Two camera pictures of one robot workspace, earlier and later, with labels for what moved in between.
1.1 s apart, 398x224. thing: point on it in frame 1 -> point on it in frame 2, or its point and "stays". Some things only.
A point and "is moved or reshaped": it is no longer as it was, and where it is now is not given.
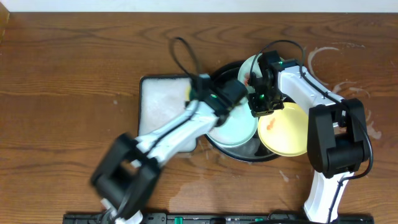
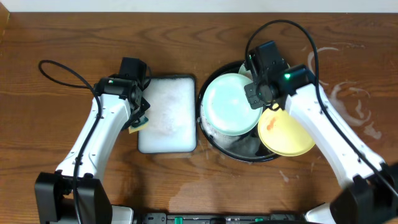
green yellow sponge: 187,91 -> 143,123
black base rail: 217,218 stays
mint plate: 240,127 is moved or reshaped
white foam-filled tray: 161,98 stays
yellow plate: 285,132 stays
